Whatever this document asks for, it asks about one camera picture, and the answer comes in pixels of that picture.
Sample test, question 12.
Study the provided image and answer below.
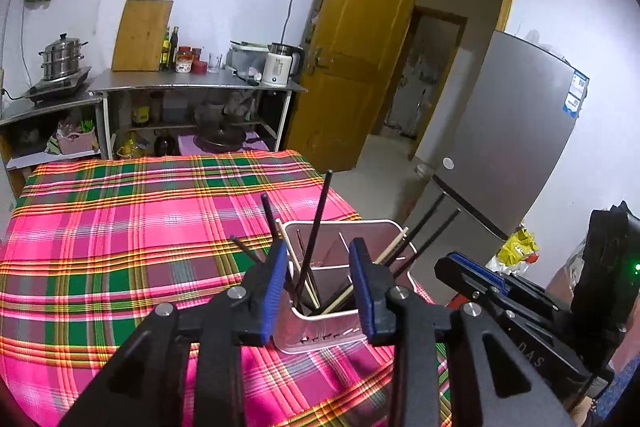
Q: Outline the wooden cutting board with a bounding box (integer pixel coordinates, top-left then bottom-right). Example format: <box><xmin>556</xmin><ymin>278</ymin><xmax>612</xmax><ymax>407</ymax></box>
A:
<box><xmin>110</xmin><ymin>0</ymin><xmax>175</xmax><ymax>72</ymax></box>

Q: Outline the white electric kettle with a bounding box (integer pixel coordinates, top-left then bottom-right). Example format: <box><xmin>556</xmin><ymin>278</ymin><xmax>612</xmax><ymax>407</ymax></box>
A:
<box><xmin>261</xmin><ymin>43</ymin><xmax>305</xmax><ymax>88</ymax></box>

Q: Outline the dark wok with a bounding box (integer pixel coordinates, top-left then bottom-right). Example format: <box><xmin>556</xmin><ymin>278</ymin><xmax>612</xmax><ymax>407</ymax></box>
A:
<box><xmin>193</xmin><ymin>102</ymin><xmax>249</xmax><ymax>154</ymax></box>

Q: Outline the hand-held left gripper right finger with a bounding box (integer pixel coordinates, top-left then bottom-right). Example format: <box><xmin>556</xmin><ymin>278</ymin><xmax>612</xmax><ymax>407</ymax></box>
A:
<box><xmin>348</xmin><ymin>238</ymin><xmax>576</xmax><ymax>427</ymax></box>

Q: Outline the pink plastic basket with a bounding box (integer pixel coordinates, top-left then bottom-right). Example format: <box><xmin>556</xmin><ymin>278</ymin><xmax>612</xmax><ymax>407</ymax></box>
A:
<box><xmin>56</xmin><ymin>129</ymin><xmax>99</xmax><ymax>156</ymax></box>

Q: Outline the yellow wooden door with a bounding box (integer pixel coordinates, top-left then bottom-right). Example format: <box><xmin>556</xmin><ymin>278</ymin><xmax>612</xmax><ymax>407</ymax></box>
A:
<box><xmin>282</xmin><ymin>0</ymin><xmax>424</xmax><ymax>174</ymax></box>

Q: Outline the white utensil holder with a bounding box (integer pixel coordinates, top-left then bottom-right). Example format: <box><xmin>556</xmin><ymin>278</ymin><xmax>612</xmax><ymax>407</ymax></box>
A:
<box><xmin>272</xmin><ymin>219</ymin><xmax>419</xmax><ymax>355</ymax></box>

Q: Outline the steel steamer pot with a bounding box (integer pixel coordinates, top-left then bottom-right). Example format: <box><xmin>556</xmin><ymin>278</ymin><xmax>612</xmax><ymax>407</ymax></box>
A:
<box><xmin>39</xmin><ymin>33</ymin><xmax>90</xmax><ymax>82</ymax></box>

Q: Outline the silver refrigerator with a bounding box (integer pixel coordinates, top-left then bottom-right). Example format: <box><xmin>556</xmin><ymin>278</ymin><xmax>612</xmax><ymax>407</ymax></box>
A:
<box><xmin>404</xmin><ymin>29</ymin><xmax>590</xmax><ymax>294</ymax></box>

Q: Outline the yellow door frame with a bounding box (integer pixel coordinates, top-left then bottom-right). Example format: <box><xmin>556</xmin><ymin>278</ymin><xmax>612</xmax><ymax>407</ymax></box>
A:
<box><xmin>410</xmin><ymin>0</ymin><xmax>517</xmax><ymax>158</ymax></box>

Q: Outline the pink green plaid cloth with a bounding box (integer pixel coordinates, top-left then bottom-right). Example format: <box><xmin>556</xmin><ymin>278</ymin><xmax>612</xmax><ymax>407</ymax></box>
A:
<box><xmin>0</xmin><ymin>149</ymin><xmax>452</xmax><ymax>427</ymax></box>

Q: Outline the induction cooker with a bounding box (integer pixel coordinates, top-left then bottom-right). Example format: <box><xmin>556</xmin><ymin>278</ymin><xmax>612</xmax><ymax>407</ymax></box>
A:
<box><xmin>22</xmin><ymin>67</ymin><xmax>96</xmax><ymax>104</ymax></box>

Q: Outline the black chopstick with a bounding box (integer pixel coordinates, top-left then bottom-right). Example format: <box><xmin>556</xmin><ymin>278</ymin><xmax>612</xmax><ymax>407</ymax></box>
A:
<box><xmin>261</xmin><ymin>194</ymin><xmax>282</xmax><ymax>239</ymax></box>
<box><xmin>231</xmin><ymin>235</ymin><xmax>264</xmax><ymax>265</ymax></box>
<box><xmin>399</xmin><ymin>208</ymin><xmax>462</xmax><ymax>278</ymax></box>
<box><xmin>394</xmin><ymin>194</ymin><xmax>446</xmax><ymax>278</ymax></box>
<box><xmin>296</xmin><ymin>170</ymin><xmax>334</xmax><ymax>305</ymax></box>

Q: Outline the steel shelf table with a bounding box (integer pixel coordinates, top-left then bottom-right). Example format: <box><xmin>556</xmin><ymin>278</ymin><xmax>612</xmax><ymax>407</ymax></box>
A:
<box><xmin>90</xmin><ymin>69</ymin><xmax>309</xmax><ymax>158</ymax></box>

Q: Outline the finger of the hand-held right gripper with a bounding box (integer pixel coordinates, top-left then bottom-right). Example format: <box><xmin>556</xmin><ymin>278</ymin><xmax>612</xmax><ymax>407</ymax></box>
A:
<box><xmin>434</xmin><ymin>257</ymin><xmax>507</xmax><ymax>309</ymax></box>
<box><xmin>446</xmin><ymin>251</ymin><xmax>512</xmax><ymax>296</ymax></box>

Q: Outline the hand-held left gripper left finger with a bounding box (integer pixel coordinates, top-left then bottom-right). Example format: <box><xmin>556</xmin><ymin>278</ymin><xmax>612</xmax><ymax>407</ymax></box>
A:
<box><xmin>59</xmin><ymin>240</ymin><xmax>291</xmax><ymax>427</ymax></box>

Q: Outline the yellow plastic bag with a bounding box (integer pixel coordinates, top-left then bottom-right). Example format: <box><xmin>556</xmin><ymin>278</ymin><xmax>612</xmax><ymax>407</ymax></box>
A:
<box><xmin>494</xmin><ymin>227</ymin><xmax>542</xmax><ymax>269</ymax></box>

